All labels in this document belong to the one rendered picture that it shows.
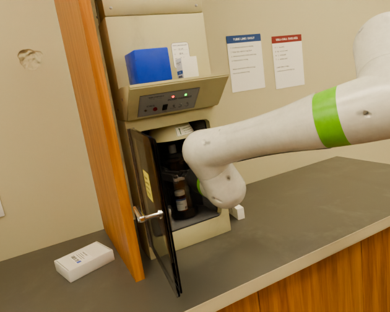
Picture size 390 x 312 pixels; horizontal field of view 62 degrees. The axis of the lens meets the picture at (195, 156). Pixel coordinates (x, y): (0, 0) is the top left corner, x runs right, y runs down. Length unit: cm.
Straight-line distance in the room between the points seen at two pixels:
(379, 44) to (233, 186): 44
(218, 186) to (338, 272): 60
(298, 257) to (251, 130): 49
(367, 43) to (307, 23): 133
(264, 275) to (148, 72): 65
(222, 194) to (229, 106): 89
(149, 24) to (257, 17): 87
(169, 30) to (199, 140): 43
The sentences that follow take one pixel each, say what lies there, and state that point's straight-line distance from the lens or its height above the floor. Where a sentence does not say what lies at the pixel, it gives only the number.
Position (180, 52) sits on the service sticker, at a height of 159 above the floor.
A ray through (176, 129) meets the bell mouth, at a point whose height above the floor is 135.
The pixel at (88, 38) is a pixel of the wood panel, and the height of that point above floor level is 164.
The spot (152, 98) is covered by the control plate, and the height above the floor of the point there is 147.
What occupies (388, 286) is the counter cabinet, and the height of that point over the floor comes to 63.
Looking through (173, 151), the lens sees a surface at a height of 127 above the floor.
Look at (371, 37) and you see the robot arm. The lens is 73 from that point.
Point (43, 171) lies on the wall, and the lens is 143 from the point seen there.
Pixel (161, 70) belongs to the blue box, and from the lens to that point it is 93.
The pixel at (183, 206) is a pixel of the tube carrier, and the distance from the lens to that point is 118.
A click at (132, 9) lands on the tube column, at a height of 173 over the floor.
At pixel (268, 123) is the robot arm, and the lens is 69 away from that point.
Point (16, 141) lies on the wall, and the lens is 141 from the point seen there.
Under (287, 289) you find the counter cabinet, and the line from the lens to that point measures 112.
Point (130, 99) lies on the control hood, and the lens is 92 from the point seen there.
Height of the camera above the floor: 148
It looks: 12 degrees down
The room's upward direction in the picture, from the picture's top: 8 degrees counter-clockwise
